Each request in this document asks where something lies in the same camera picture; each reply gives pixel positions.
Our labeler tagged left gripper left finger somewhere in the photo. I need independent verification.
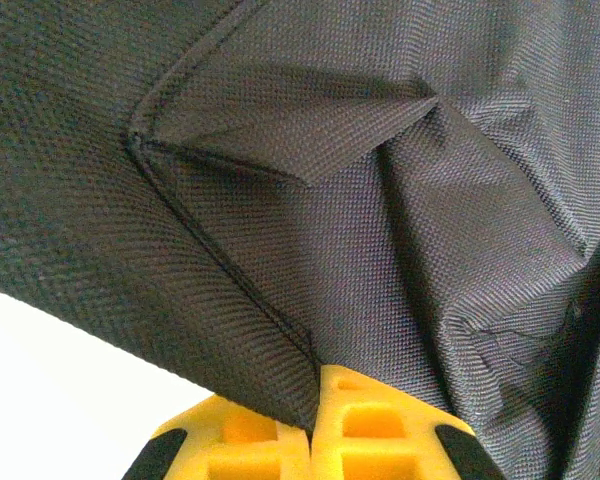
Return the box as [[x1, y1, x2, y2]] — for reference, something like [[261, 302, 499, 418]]
[[121, 392, 315, 480]]

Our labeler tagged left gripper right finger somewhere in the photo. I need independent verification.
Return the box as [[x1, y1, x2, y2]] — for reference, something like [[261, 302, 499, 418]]
[[308, 363, 507, 480]]

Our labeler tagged black backpack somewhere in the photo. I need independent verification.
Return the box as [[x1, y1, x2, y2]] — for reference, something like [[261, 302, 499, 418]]
[[0, 0, 600, 480]]

